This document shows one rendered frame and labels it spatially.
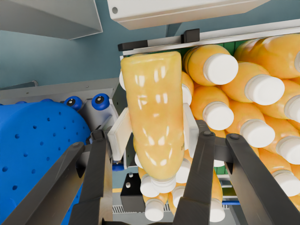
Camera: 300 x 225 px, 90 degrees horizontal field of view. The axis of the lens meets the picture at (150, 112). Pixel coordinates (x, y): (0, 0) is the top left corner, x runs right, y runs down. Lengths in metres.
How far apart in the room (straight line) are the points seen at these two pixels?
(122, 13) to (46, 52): 1.46
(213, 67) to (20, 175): 0.31
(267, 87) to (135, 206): 0.44
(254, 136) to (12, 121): 0.35
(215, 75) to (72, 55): 1.38
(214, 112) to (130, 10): 0.17
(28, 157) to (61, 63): 1.33
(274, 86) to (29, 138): 0.36
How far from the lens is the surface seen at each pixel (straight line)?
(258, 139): 0.29
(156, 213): 0.37
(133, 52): 0.33
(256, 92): 0.25
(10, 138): 0.28
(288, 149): 0.32
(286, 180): 0.36
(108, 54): 1.38
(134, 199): 0.50
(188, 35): 0.33
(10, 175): 0.29
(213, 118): 0.24
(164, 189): 0.25
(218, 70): 0.22
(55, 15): 0.91
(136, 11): 0.21
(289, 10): 1.58
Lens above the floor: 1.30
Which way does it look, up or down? 68 degrees down
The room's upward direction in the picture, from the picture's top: 166 degrees counter-clockwise
